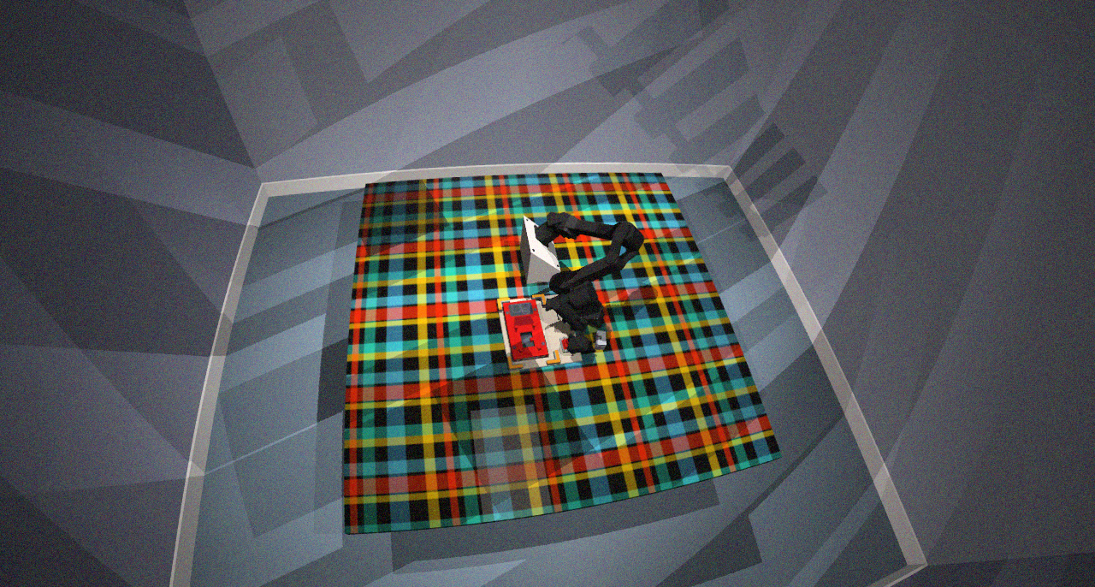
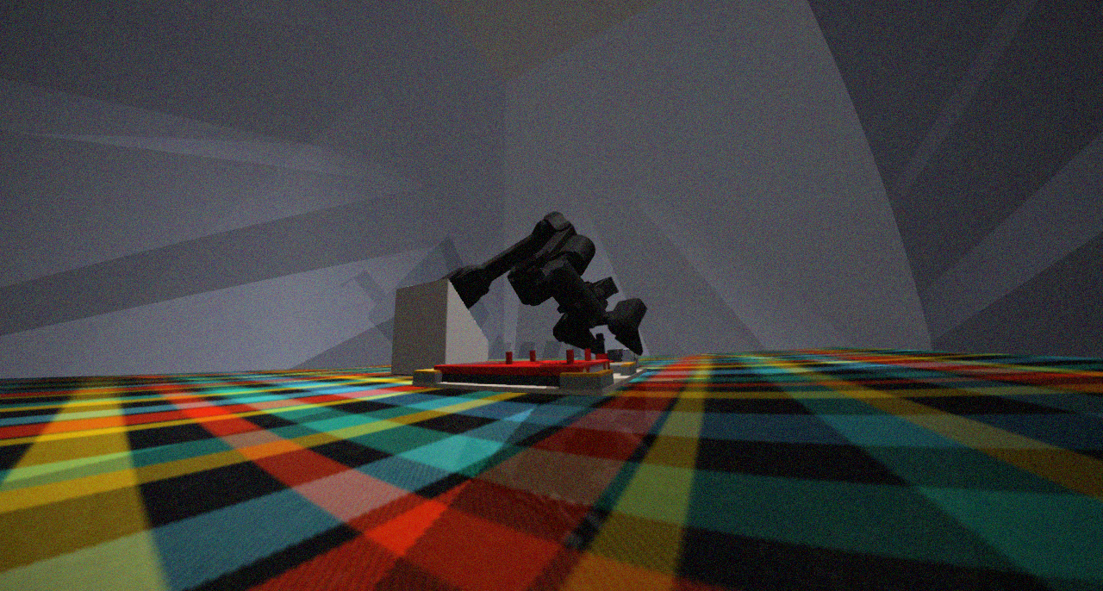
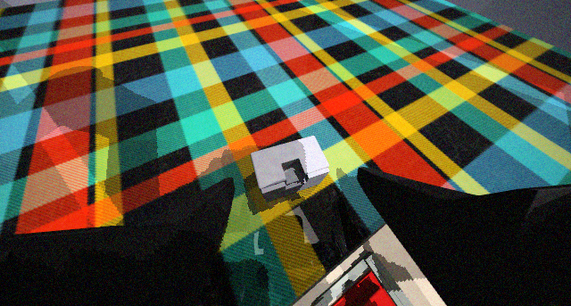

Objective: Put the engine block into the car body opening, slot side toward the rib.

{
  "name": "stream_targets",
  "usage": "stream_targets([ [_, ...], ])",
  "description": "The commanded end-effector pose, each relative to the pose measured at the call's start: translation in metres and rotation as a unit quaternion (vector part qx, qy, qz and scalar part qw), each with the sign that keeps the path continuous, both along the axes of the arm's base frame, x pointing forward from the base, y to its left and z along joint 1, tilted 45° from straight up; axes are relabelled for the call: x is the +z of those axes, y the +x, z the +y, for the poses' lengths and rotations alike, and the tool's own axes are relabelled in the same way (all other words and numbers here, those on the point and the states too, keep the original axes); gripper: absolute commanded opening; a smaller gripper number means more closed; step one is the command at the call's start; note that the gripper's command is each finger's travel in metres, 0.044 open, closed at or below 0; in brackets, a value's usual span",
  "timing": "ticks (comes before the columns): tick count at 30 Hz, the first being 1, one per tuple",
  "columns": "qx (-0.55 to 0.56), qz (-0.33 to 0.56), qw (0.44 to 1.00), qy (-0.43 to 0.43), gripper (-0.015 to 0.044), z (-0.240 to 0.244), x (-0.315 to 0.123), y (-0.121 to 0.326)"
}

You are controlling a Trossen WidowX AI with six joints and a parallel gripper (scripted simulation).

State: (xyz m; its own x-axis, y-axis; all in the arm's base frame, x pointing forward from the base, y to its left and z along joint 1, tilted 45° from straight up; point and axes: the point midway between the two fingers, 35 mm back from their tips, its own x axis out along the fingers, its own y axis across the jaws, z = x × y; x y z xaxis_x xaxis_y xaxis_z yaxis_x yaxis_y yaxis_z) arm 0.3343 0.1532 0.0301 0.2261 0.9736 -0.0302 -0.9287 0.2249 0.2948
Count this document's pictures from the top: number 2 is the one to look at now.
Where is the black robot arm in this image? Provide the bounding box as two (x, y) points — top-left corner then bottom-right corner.
(439, 211), (619, 310)

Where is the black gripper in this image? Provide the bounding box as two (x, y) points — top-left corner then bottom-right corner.
(553, 282), (647, 356)

